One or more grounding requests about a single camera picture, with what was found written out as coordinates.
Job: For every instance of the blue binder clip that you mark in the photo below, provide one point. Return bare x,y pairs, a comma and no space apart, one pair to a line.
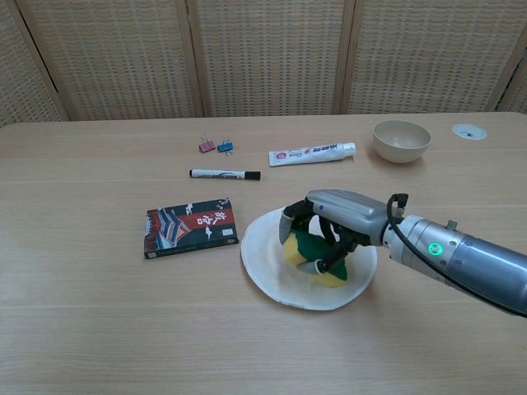
225,147

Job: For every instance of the pink binder clip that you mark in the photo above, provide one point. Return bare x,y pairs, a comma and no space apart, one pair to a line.
204,146

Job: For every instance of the beige bowl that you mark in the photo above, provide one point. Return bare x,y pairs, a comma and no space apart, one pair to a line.
401,142

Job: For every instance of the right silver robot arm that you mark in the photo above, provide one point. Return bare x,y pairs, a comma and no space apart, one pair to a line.
457,257

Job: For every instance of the black white marker pen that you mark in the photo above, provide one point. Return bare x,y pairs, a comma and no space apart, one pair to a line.
224,174

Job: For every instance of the yellow green sponge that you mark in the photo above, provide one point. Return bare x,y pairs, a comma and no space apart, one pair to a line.
317,251

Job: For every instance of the white toothpaste tube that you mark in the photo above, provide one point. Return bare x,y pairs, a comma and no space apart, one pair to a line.
309,154

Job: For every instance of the dark red box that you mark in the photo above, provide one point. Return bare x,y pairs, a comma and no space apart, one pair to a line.
191,228

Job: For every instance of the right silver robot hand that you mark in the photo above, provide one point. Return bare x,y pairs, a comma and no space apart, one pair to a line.
350,212

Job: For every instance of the white paper plate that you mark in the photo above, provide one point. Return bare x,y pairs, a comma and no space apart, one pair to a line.
288,288

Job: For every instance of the woven rattan folding screen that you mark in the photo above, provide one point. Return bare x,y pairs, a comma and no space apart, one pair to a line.
263,57

